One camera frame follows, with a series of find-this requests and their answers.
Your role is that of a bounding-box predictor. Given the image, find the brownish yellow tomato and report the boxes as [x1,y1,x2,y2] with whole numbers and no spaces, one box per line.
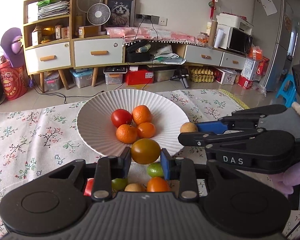
[131,138,161,165]

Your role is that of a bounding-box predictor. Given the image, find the yellow egg cartons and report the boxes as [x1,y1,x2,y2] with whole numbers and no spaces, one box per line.
[190,66,217,83]

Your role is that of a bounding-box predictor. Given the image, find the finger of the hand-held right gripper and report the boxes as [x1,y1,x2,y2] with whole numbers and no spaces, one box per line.
[196,104,288,134]
[178,127,265,153]

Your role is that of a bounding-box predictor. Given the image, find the orange packets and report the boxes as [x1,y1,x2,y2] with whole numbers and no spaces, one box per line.
[249,46,263,59]

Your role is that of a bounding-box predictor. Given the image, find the black case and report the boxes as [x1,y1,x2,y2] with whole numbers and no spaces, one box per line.
[126,40,152,63]

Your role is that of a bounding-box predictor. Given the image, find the orange mandarin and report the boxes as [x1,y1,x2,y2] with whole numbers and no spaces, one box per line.
[132,105,153,126]
[116,124,138,144]

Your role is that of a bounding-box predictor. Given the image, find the pile of papers and cloth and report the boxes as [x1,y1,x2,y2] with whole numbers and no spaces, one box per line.
[151,45,187,64]

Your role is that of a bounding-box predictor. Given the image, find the framed cat picture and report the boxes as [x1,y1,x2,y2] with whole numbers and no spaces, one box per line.
[102,0,137,28]

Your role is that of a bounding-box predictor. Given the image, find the light green tomato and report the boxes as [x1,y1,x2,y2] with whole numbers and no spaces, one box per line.
[147,162,164,178]

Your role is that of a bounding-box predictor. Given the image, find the small red box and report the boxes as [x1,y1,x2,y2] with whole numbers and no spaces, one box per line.
[237,76,253,89]

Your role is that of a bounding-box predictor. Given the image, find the clear bin blue lid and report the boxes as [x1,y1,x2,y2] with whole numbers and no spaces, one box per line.
[70,69,93,88]

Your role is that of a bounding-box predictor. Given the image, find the black handheld device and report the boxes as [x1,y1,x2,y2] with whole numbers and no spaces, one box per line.
[170,68,190,88]

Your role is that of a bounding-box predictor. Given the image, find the brown cardboard tube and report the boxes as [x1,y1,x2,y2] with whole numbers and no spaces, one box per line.
[209,21,218,47]

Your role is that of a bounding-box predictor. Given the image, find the wall socket strip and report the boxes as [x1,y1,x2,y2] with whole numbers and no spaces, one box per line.
[136,14,168,27]

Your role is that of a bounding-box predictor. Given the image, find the small cardboard box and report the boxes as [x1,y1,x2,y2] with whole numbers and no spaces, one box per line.
[78,26,99,38]

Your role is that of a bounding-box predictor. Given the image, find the white patterned box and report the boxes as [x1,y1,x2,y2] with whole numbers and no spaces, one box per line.
[219,67,237,85]

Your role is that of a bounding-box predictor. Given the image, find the black microwave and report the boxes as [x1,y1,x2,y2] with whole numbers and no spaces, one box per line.
[226,27,253,54]

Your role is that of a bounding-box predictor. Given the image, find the low wooden console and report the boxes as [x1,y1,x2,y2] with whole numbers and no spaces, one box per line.
[125,40,248,71]

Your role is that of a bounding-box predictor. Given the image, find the glass jar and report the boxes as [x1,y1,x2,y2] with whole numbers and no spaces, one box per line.
[197,32,209,44]

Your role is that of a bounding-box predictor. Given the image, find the purple toy figure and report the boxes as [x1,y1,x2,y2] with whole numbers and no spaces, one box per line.
[0,27,25,68]

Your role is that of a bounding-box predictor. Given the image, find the white ribbed plate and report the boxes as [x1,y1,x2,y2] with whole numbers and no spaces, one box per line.
[76,89,190,158]

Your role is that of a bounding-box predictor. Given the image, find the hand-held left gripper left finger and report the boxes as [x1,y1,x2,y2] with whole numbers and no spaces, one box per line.
[49,146,133,203]

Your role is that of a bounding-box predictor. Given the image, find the white cabinet drawer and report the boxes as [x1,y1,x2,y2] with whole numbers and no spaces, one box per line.
[25,42,72,72]
[74,38,124,67]

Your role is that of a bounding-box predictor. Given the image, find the tan longan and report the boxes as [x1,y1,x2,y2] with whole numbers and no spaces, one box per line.
[124,183,145,192]
[180,122,198,134]

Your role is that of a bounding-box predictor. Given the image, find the clear storage bin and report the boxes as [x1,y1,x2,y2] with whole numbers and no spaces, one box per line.
[44,71,62,92]

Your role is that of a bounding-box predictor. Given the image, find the dark green tomato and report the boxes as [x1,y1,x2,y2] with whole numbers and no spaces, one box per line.
[112,178,128,191]

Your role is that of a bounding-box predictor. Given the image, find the grey fridge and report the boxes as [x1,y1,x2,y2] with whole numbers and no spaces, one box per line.
[252,0,300,92]

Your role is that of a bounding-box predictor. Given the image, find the stack of papers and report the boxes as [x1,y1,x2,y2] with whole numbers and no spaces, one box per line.
[37,0,70,19]

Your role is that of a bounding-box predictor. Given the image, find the red tomato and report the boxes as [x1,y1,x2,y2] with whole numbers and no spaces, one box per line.
[111,109,133,128]
[84,178,94,197]

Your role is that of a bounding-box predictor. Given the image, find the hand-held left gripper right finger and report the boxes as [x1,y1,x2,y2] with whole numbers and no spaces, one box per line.
[160,149,243,202]

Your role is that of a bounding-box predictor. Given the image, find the white paper roll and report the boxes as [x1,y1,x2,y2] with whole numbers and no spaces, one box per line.
[214,29,225,48]

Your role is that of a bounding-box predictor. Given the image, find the white and red carton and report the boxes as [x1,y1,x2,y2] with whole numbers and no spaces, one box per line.
[241,57,269,82]

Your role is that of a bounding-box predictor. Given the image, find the pink patterned cloth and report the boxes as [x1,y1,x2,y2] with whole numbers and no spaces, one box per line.
[105,27,208,47]

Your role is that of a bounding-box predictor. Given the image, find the blue plastic stool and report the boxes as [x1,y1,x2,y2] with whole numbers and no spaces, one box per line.
[276,73,297,108]

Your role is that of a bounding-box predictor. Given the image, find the clear bin black lid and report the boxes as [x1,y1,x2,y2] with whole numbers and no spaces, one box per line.
[104,67,127,85]

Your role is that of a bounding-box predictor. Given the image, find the floral tablecloth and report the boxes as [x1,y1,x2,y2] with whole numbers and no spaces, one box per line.
[0,89,300,240]

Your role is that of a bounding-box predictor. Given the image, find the red round drum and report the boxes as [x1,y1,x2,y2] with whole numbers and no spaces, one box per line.
[0,61,28,101]

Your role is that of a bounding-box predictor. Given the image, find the white printer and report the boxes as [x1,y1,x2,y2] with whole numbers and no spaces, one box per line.
[216,14,254,30]

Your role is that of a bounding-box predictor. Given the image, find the orange cherry tomato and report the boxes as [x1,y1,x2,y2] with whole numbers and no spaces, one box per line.
[137,122,156,139]
[147,177,170,192]

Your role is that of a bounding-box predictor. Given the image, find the wooden cabinet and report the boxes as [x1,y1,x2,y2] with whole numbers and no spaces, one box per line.
[23,0,127,93]

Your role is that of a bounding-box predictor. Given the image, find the white console drawer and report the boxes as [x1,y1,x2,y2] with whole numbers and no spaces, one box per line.
[185,45,223,67]
[220,52,247,70]

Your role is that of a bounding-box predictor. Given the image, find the small white fan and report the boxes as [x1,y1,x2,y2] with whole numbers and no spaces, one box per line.
[87,3,112,35]

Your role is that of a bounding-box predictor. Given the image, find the person's right hand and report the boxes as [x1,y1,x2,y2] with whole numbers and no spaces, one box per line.
[267,159,300,198]

